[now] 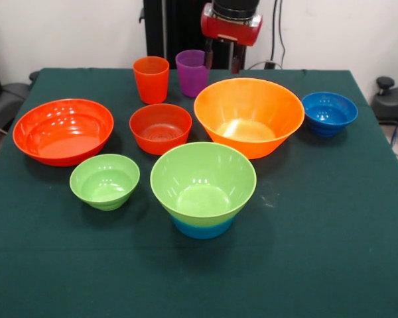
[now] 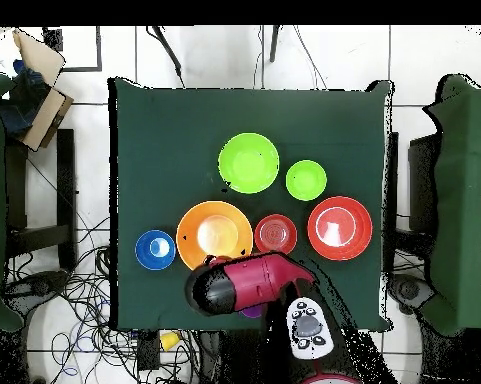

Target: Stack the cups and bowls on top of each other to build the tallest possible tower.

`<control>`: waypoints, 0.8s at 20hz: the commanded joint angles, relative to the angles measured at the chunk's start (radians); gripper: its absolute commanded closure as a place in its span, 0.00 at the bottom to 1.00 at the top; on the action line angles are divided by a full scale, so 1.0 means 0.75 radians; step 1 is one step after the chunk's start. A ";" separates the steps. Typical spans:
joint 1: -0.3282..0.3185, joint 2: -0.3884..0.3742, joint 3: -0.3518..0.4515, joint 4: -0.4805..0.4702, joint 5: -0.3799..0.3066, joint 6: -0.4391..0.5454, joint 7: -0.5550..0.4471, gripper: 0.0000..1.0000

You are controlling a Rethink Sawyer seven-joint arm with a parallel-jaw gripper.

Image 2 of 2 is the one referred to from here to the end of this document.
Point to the large green plastic bowl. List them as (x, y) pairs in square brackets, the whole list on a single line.
[(248, 164)]

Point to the yellow plastic cup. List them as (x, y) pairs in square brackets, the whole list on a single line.
[(169, 340)]

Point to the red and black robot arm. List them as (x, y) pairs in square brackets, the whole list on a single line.
[(252, 282)]

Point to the small red plastic bowl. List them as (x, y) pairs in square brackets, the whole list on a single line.
[(276, 234)]

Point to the large orange plastic bowl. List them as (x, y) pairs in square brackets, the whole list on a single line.
[(196, 224)]

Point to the small green plastic bowl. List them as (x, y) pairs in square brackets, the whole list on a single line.
[(306, 180)]

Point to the dark blue plastic bowl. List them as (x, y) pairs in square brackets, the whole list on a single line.
[(150, 252)]

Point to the large red plastic bowl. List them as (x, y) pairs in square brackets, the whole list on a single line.
[(340, 228)]

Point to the purple plastic cup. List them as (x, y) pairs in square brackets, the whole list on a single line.
[(251, 312)]

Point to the dark green table cloth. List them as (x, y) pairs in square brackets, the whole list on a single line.
[(164, 140)]

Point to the black pole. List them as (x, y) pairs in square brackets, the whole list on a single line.
[(274, 44)]

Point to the black chair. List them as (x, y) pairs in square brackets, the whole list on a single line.
[(424, 184)]

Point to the grey chair base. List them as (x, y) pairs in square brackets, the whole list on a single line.
[(410, 290)]

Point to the black chair base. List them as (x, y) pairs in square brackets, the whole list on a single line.
[(36, 288)]

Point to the cardboard box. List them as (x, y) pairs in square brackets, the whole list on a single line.
[(44, 116)]

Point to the blue cloth bundle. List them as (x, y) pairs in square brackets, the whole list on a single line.
[(22, 104)]

